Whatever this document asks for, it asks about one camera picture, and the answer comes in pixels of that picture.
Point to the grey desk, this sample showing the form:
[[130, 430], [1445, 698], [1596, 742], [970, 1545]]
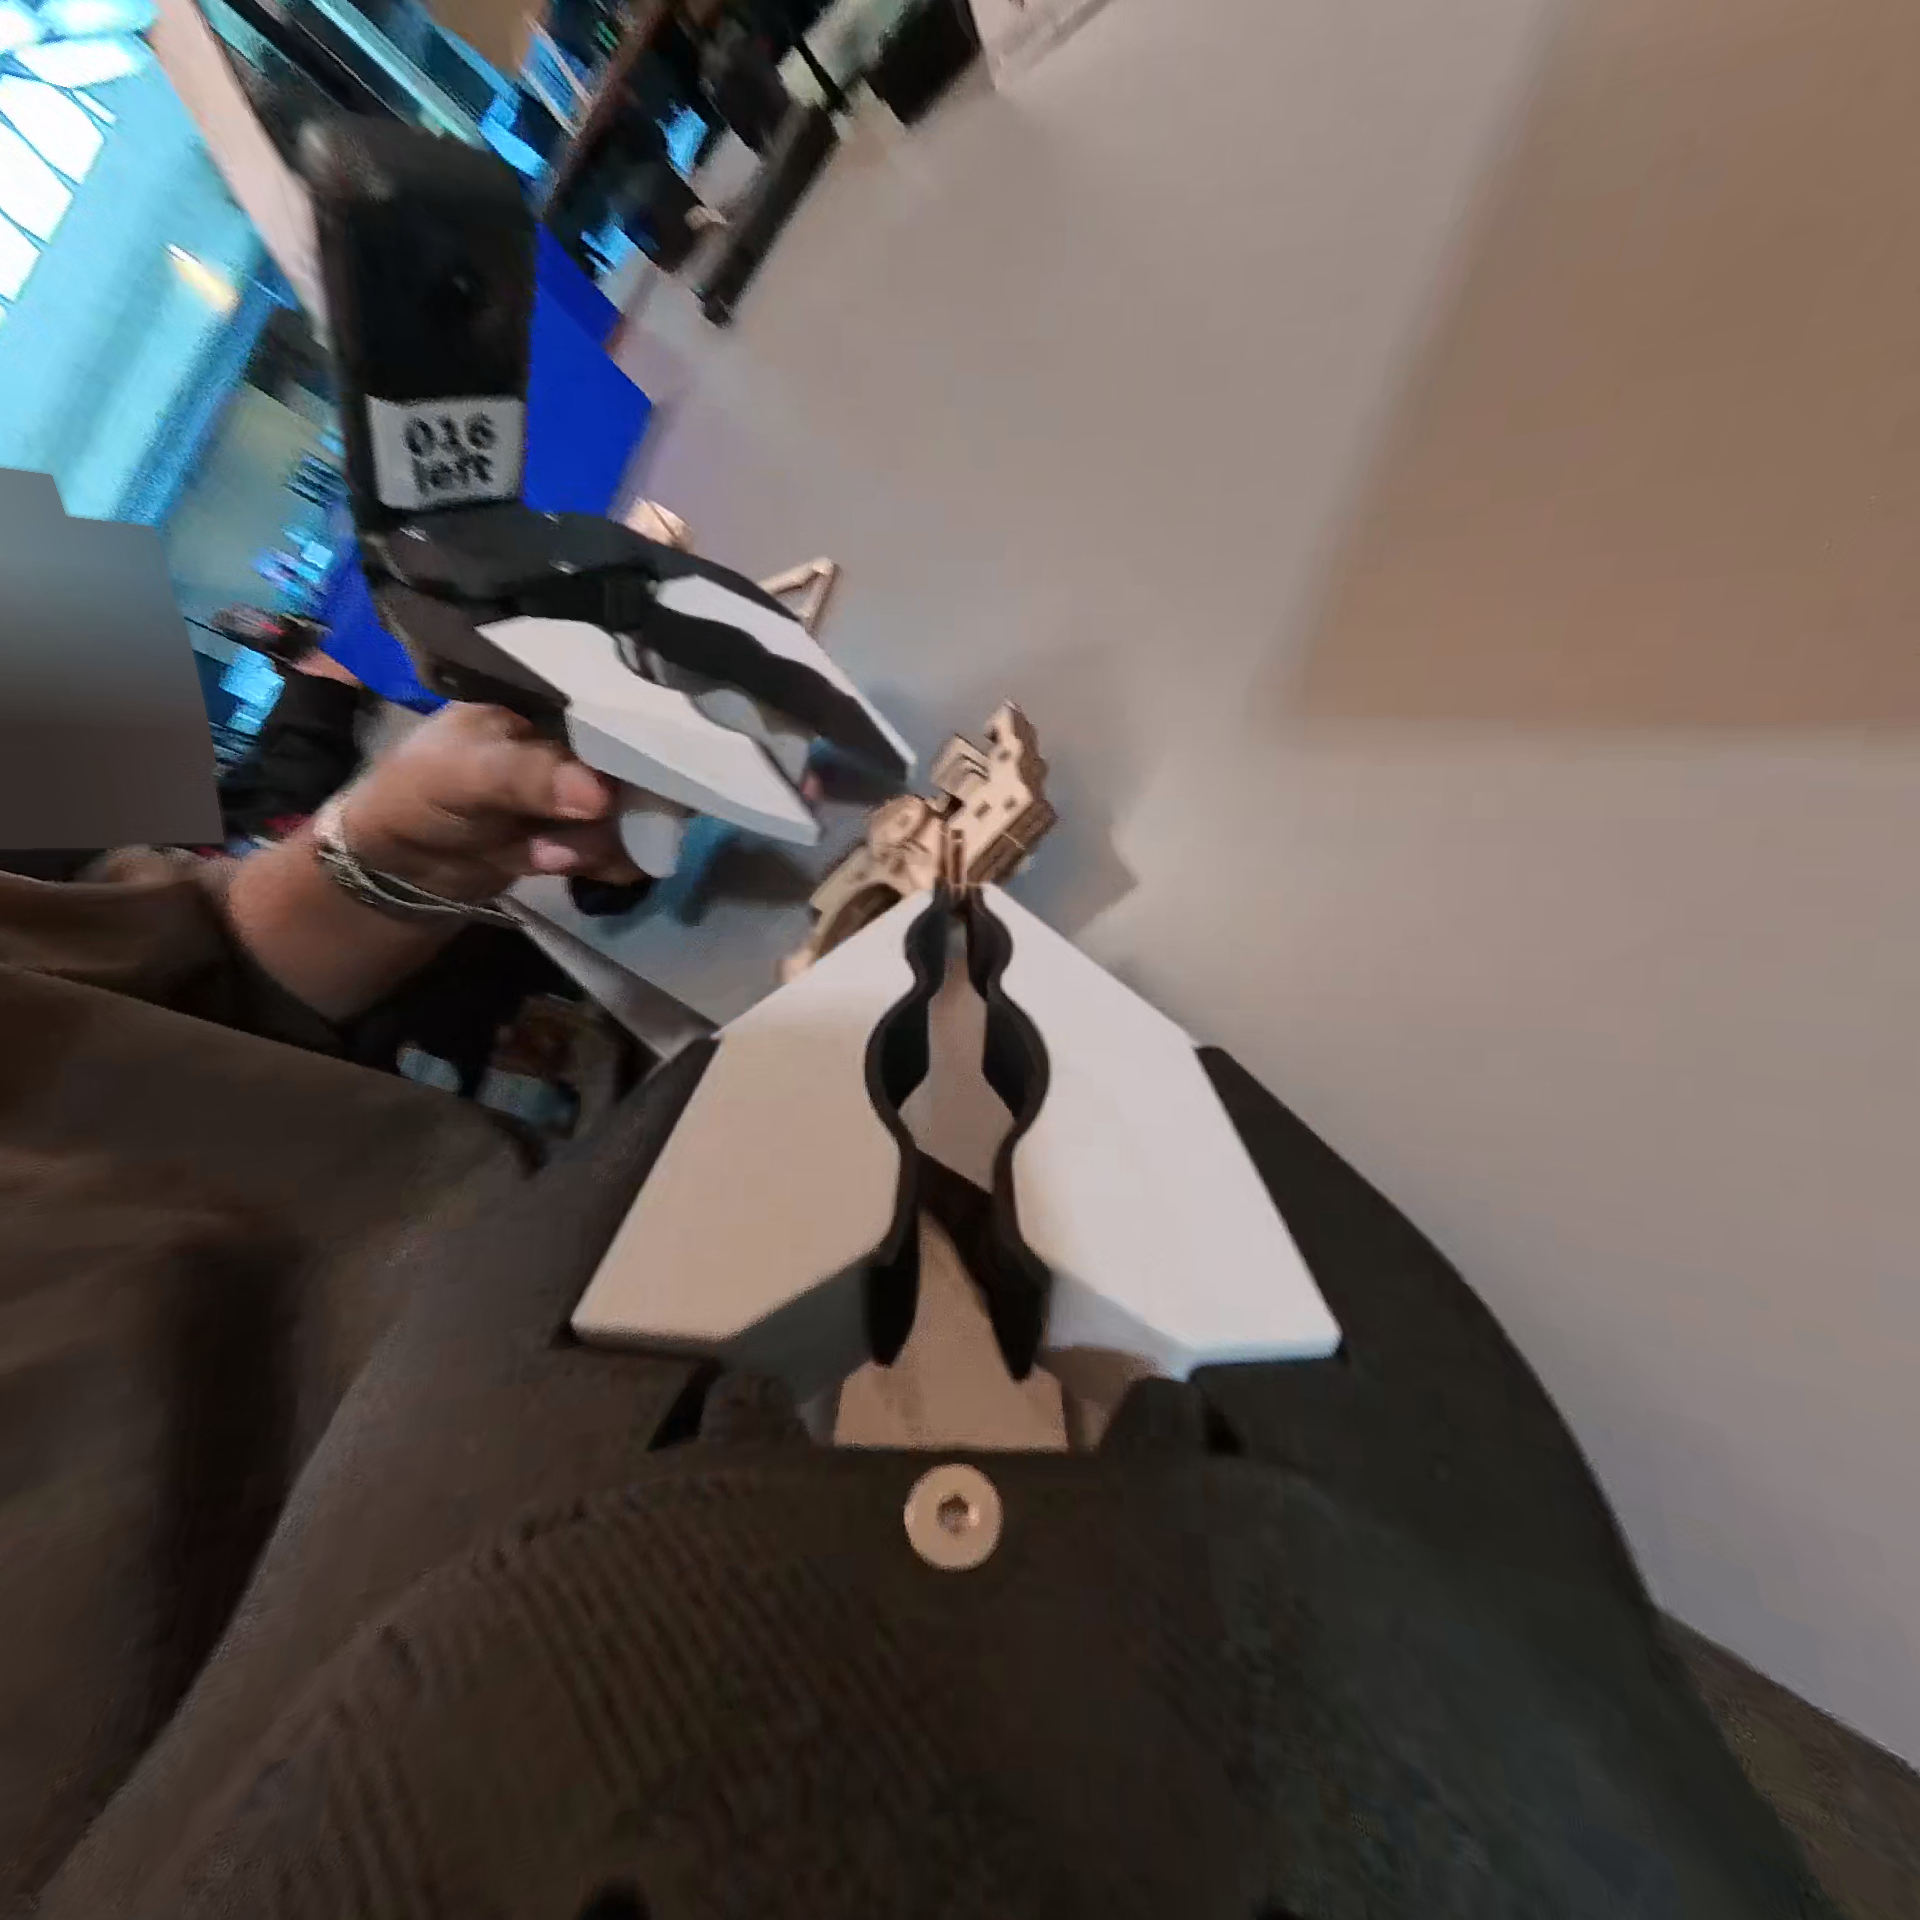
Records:
[[1202, 452]]

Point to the wooden model figure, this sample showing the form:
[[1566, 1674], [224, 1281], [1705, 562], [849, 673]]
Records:
[[975, 795]]

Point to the silver wrist band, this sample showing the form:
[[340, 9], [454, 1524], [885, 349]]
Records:
[[375, 885]]

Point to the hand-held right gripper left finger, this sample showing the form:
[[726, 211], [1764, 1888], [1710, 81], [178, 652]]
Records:
[[750, 1141]]

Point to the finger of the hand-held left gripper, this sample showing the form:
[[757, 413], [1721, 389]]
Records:
[[658, 735], [778, 659]]

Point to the person's olive sweater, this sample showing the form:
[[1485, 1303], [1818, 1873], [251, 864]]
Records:
[[151, 1202]]

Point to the person's left forearm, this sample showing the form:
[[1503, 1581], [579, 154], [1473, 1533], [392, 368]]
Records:
[[315, 945]]

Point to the small triangular wooden piece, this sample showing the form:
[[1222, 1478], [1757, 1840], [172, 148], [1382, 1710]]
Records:
[[821, 580]]

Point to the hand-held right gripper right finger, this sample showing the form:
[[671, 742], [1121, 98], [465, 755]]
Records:
[[1170, 1185]]

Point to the person's left hand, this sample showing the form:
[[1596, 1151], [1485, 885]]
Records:
[[465, 803]]

